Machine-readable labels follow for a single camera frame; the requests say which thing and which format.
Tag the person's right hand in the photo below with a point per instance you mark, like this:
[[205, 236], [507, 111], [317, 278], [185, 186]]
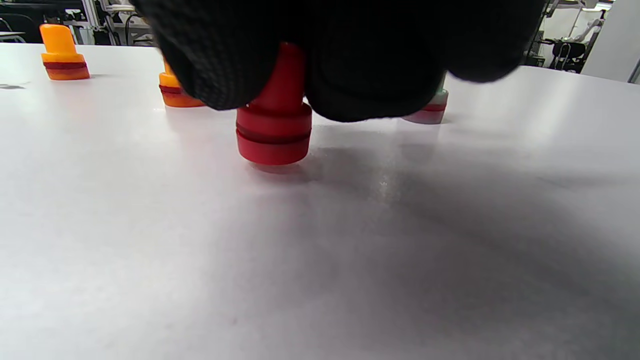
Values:
[[380, 55]]

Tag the green reward stamp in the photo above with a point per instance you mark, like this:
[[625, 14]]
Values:
[[430, 114]]

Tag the red reward stamp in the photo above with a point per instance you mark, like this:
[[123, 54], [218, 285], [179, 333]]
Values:
[[275, 135]]

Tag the orange reward stamp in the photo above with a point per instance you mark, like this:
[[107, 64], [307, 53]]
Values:
[[62, 55], [175, 96]]

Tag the black office chair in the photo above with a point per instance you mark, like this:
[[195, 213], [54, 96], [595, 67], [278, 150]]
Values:
[[567, 50]]

